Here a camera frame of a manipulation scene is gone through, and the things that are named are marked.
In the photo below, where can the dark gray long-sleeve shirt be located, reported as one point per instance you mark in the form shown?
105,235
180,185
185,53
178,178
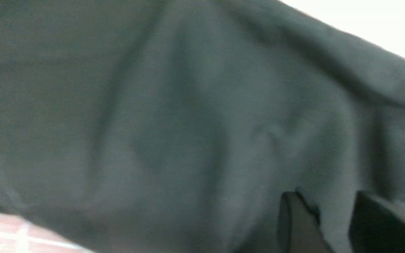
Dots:
174,126

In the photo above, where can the pink checkered tablecloth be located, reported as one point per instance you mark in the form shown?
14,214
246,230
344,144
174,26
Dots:
20,236

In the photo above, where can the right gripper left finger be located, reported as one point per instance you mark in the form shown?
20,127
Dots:
298,230

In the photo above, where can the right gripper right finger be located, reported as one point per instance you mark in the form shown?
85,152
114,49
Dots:
377,225

